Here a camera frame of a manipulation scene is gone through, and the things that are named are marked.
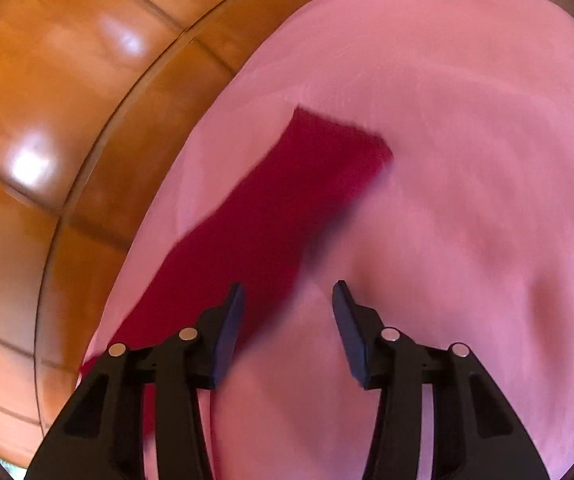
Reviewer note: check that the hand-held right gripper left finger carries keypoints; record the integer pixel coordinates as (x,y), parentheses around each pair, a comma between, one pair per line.
(228,332)

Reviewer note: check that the pink bed sheet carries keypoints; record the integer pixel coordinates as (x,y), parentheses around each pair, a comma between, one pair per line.
(467,160)

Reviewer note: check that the dark red small garment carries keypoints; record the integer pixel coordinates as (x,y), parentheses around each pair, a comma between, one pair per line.
(277,200)

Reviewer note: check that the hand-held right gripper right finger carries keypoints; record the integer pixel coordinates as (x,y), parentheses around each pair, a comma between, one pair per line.
(351,332)

